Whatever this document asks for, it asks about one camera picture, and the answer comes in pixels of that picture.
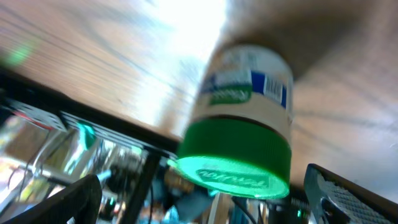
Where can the green cap bottle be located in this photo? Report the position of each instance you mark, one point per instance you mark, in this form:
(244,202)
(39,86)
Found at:
(238,138)

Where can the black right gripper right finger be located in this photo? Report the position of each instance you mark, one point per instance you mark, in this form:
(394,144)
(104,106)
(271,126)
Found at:
(334,199)

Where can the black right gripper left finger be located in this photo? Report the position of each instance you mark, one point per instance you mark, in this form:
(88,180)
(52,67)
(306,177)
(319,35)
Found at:
(81,201)

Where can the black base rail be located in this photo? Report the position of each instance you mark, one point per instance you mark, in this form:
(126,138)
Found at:
(51,109)

